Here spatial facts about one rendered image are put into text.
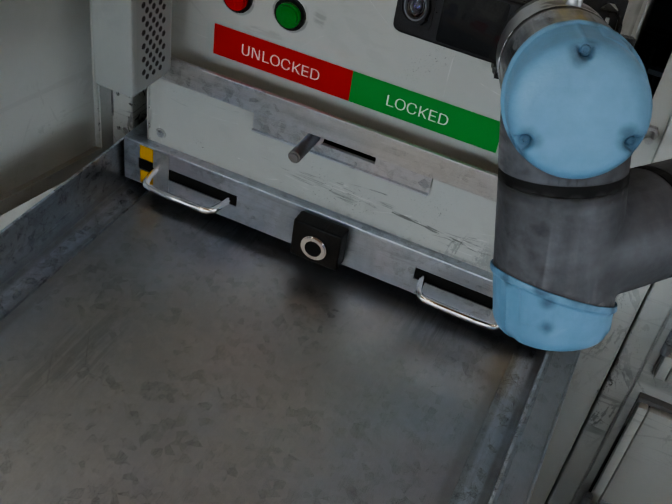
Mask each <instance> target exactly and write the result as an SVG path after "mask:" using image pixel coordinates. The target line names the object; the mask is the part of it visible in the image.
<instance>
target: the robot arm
mask: <svg viewBox="0 0 672 504"><path fill-rule="evenodd" d="M628 2H629V1H628V0H398V1H397V6H396V11H395V16H394V21H393V24H394V28H395V29H396V30H397V31H399V32H401V33H404V34H407V35H410V36H413V37H416V38H419V39H422V40H425V41H428V42H431V43H434V44H437V45H440V46H443V47H446V48H449V49H452V50H455V51H458V52H461V53H464V54H467V55H470V56H473V57H475V58H478V59H481V60H484V61H487V62H490V63H491V68H492V73H493V74H494V78H495V79H499V82H500V88H501V97H500V104H501V113H500V131H499V149H498V166H499V168H498V183H497V201H496V219H495V238H494V256H493V259H492V260H491V261H490V269H491V271H492V272H493V315H494V319H495V321H496V323H497V325H498V326H499V327H500V329H501V330H502V331H503V332H504V333H505V334H507V335H508V336H509V337H513V338H515V339H516V340H517V341H518V342H520V343H522V344H524V345H527V346H530V347H533V348H537V349H541V350H548V351H558V352H567V351H577V350H582V349H586V348H589V347H592V346H594V345H596V344H598V343H600V342H601V341H602V340H603V339H604V337H605V336H606V335H607V334H608V332H609V331H610V329H611V324H612V319H613V314H614V313H616V312H617V303H616V302H615V298H616V296H617V295H618V294H621V293H624V292H628V291H631V290H634V289H637V288H640V287H643V286H646V285H649V284H652V283H655V282H659V281H662V280H665V279H668V278H671V277H672V159H668V160H664V161H660V162H655V163H651V164H647V165H643V166H638V167H634V168H630V164H631V155H632V154H633V152H634V151H635V150H636V149H637V147H638V146H639V145H640V143H641V142H642V140H643V138H644V137H645V135H646V133H647V131H648V128H649V125H650V121H651V117H652V107H653V101H652V92H651V87H650V84H649V80H648V75H647V72H646V69H645V66H644V64H643V62H642V60H641V58H640V56H639V55H638V53H637V52H636V50H635V49H634V46H635V43H636V39H635V38H634V37H633V36H628V35H623V34H620V32H621V29H622V22H623V19H624V15H625V12H626V9H627V5H628ZM610 3H612V4H615V5H616V7H617V9H618V11H617V10H616V9H615V8H614V7H613V6H612V5H611V4H610ZM617 21H618V22H617ZM616 24H617V26H616ZM615 27H616V29H615Z"/></svg>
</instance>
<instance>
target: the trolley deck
mask: <svg viewBox="0 0 672 504"><path fill-rule="evenodd" d="M290 248H291V244H290V243H288V242H285V241H283V240H281V239H278V238H276V237H273V236H271V235H268V234H266V233H263V232H261V231H258V230H256V229H253V228H251V227H248V226H246V225H244V224H241V223H239V222H236V221H234V220H231V219H229V218H226V217H224V216H221V215H219V214H216V213H212V214H205V213H201V212H198V211H196V210H193V209H190V208H188V207H185V206H183V205H180V204H178V203H175V202H173V201H170V200H168V199H165V198H163V197H161V196H158V195H156V194H154V193H152V192H148V193H147V194H146V195H144V196H143V197H142V198H141V199H140V200H139V201H138V202H136V203H135V204H134V205H133V206H132V207H131V208H130V209H128V210H127V211H126V212H125V213H124V214H123V215H122V216H120V217H119V218H118V219H117V220H116V221H115V222H114V223H112V224H111V225H110V226H109V227H108V228H107V229H105V230H104V231H103V232H102V233H101V234H100V235H99V236H97V237H96V238H95V239H94V240H93V241H92V242H91V243H89V244H88V245H87V246H86V247H85V248H84V249H83V250H81V251H80V252H79V253H78V254H77V255H76V256H75V257H73V258H72V259H71V260H70V261H69V262H68V263H67V264H65V265H64V266H63V267H62V268H61V269H60V270H59V271H57V272H56V273H55V274H54V275H53V276H52V277H50V278H49V279H48V280H47V281H46V282H45V283H44V284H42V285H41V286H40V287H39V288H38V289H37V290H36V291H34V292H33V293H32V294H31V295H30V296H29V297H28V298H26V299H25V300H24V301H23V302H22V303H21V304H20V305H18V306H17V307H16V308H15V309H14V310H13V311H12V312H10V313H9V314H8V315H7V316H6V317H5V318H4V319H2V320H1V321H0V504H448V503H449V501H450V499H451V496H452V494H453V492H454V489H455V487H456V485H457V482H458V480H459V478H460V475H461V473H462V471H463V468H464V466H465V464H466V461H467V459H468V457H469V454H470V452H471V450H472V447H473V445H474V443H475V440H476V438H477V436H478V433H479V431H480V429H481V426H482V424H483V422H484V419H485V417H486V415H487V412H488V410H489V408H490V406H491V403H492V401H493V399H494V396H495V394H496V392H497V389H498V387H499V385H500V382H501V380H502V378H503V375H504V373H505V371H506V368H507V366H508V364H509V361H510V359H511V357H512V354H513V352H514V350H515V347H516V345H517V343H518V341H517V340H516V339H515V338H513V337H509V336H508V335H507V334H505V333H504V332H503V331H502V330H501V329H496V330H490V329H486V328H483V327H481V326H478V325H475V324H473V323H470V322H468V321H465V320H463V319H460V318H458V317H455V316H453V315H450V314H448V313H446V312H443V311H441V310H438V309H436V308H434V307H431V306H429V305H427V304H425V303H423V302H421V301H419V300H418V299H417V297H416V294H414V293H411V292H409V291H406V290H404V289H401V288H399V287H397V286H394V285H392V284H389V283H387V282H384V281H382V280H379V279H377V278H374V277H372V276H369V275H367V274H364V273H362V272H360V271H357V270H355V269H352V268H350V267H347V266H345V265H342V264H341V265H340V266H339V267H338V269H337V270H336V271H334V270H332V269H329V268H327V267H324V266H322V265H319V264H317V263H314V262H312V261H310V260H307V259H305V258H302V257H300V256H297V255H295V254H292V253H291V252H290ZM580 352H581V350H577V351H567V352H558V351H554V353H553V355H552V358H551V361H550V363H549V366H548V369H547V371H546V374H545V377H544V379H543V382H542V385H541V387H540V390H539V393H538V395H537V398H536V401H535V403H534V406H533V408H532V411H531V414H530V416H529V419H528V422H527V424H526V427H525V430H524V432H523V435H522V438H521V440H520V443H519V446H518V448H517V451H516V454H515V456H514V459H513V461H512V464H511V467H510V469H509V472H508V475H507V477H506V480H505V483H504V485H503V488H502V491H501V493H500V496H499V499H498V501H497V504H529V501H530V498H531V495H532V493H533V490H534V487H535V484H536V481H537V478H538V475H539V472H540V469H541V466H542V463H543V460H544V457H545V455H546V452H547V449H548V446H549V443H550V440H551V437H552V434H553V431H554V428H555V425H556V422H557V419H558V417H559V414H560V411H561V408H562V405H563V402H564V399H565V396H566V393H567V390H568V387H569V384H570V382H571V379H572V376H573V373H574V370H575V367H576V364H577V361H578V358H579V355H580Z"/></svg>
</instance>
